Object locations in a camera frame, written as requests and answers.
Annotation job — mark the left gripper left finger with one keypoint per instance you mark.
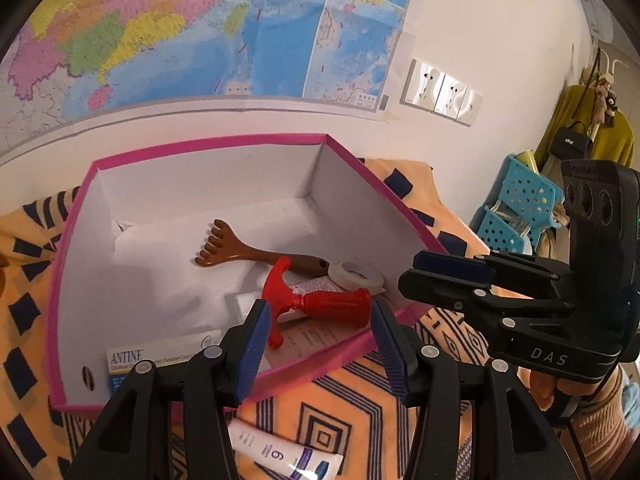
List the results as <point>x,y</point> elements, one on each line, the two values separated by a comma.
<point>132,437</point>

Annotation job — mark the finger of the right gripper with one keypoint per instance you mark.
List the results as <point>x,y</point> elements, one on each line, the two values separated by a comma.
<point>480,264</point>
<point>482,308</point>

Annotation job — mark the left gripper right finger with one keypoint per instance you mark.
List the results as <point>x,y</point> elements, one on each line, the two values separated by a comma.
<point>511,438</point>

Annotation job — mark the blue Antine medicine box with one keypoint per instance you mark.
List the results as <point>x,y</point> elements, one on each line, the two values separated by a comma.
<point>164,352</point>

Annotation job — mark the red plastic hammer toy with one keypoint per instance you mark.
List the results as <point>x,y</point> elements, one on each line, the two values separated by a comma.
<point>310,302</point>

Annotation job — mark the white tape roll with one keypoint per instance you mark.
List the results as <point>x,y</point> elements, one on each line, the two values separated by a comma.
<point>352,276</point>

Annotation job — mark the brown wooden back scratcher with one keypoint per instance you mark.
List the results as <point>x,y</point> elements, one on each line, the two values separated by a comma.
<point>223,246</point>

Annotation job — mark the large pink cream tube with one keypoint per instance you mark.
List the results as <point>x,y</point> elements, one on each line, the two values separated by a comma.
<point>302,336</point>

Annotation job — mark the orange sleeve right forearm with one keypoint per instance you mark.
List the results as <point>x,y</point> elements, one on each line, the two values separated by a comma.
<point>606,428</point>

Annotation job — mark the person's right hand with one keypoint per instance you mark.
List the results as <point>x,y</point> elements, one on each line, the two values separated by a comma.
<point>543,387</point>

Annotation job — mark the blue plastic basket rack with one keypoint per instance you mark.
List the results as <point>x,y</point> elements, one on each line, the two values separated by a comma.
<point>520,207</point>

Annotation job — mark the orange patterned blanket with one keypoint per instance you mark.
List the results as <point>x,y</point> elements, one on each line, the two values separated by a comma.
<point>349,411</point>

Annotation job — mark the white blue cream tube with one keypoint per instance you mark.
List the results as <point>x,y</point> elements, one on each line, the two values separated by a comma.
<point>290,460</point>

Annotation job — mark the black handbag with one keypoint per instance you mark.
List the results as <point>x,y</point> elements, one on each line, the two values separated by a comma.
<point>571,142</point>

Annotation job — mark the yellow hanging coat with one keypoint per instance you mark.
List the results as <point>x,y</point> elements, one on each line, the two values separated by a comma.
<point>575,110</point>

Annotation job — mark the pink open cardboard box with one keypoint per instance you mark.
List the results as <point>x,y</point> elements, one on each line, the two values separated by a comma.
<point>172,244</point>

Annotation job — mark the black tracking camera right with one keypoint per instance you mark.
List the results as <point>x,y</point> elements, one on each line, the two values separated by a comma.
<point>602,201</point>

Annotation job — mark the white wall socket panel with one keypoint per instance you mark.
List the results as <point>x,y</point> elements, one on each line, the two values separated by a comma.
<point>429,88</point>

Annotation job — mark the wall map poster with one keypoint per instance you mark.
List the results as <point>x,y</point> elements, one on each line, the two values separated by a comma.
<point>76,58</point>

